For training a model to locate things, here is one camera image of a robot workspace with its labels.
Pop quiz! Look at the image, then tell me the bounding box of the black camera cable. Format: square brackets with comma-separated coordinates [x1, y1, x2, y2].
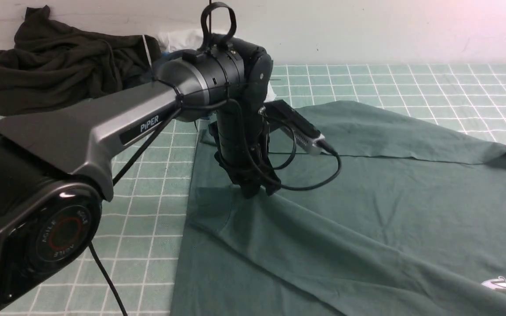
[235, 99, 342, 192]

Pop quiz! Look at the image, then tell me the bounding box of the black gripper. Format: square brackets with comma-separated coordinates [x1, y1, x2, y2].
[209, 105, 281, 200]

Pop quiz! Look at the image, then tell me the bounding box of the dark olive crumpled garment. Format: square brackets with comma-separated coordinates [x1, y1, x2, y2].
[0, 6, 162, 116]

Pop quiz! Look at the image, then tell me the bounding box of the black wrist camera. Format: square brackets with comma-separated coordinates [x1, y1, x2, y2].
[259, 100, 337, 155]

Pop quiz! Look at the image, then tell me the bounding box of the green checkered tablecloth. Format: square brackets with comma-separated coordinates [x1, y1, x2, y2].
[2, 64, 506, 316]

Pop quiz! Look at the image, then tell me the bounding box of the green long-sleeved shirt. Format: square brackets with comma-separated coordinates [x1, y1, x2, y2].
[170, 101, 506, 316]

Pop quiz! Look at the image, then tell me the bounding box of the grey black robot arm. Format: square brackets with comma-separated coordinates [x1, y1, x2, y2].
[0, 34, 274, 310]

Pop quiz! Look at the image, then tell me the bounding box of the white crumpled garment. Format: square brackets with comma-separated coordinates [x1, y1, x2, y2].
[152, 29, 276, 102]

